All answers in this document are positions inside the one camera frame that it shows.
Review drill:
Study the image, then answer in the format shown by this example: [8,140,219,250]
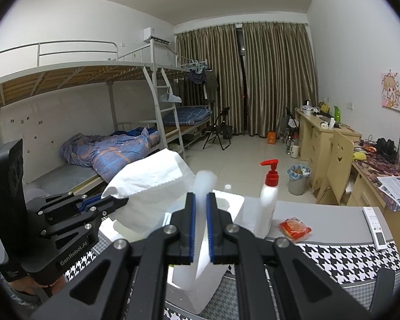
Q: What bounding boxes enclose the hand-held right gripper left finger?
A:
[30,191,197,320]

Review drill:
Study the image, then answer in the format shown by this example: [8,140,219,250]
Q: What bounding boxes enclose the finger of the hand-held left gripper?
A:
[25,191,103,209]
[36,197,130,238]

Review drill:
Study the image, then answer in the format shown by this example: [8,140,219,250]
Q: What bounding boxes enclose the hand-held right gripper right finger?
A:
[206,193,364,320]

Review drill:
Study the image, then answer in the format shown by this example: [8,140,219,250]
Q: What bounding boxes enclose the white foam box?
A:
[100,170,245,314]

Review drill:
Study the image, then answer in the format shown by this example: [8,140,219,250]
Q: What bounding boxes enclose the white paper tissue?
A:
[102,149,195,235]

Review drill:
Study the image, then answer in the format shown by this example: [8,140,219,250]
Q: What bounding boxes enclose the person's left hand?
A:
[9,273,67,295]

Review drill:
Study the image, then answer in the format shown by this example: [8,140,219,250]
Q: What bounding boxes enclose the grey mattress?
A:
[30,165,101,194]

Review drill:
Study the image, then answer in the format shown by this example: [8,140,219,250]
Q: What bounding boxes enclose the white pump lotion bottle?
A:
[254,159,280,237]

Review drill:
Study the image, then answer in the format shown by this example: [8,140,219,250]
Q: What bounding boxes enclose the red snack packet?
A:
[278,218,312,243]

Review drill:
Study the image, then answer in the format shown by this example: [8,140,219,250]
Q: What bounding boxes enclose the grey trash bin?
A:
[287,164,312,195]

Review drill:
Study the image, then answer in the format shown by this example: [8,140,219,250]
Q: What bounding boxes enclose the black folding chair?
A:
[203,107,233,150]

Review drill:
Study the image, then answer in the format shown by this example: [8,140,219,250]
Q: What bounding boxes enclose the blue plaid mattress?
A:
[162,106,212,126]

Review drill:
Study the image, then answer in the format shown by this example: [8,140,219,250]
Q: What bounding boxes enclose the white metal bunk bed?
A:
[0,40,187,187]
[157,53,217,147]

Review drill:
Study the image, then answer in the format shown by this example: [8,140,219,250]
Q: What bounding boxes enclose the white clothes hanger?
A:
[158,87,182,104]

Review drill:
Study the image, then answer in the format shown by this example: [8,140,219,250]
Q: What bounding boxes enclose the wooden desk with drawers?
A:
[295,107,362,181]

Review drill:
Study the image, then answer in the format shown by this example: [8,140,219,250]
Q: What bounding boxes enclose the wooden smiley chair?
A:
[317,130,354,204]

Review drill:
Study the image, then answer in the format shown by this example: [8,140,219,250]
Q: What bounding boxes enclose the hanging dark green shirt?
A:
[203,70,219,102]

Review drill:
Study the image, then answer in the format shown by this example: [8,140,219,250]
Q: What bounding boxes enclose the hanging blue garment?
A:
[187,63,209,85]

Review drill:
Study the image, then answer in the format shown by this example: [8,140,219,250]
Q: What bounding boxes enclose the wooden desk with printed mat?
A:
[347,143,400,241]

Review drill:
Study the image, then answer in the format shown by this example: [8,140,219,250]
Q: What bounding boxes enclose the white remote control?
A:
[363,207,387,250]

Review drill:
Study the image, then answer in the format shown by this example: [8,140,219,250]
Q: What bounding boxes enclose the brown curtain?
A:
[242,22,319,139]
[175,23,244,134]

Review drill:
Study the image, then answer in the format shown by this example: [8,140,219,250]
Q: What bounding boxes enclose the white air conditioner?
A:
[143,27,171,45]

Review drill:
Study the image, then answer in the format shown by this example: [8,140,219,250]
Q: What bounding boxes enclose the printed paper sheets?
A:
[377,174,400,212]

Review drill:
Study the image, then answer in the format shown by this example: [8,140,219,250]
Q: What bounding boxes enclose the black headphones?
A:
[375,138,398,159]

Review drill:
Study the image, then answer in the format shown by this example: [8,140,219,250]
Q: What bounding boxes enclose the cartoon wall poster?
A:
[381,71,400,111]

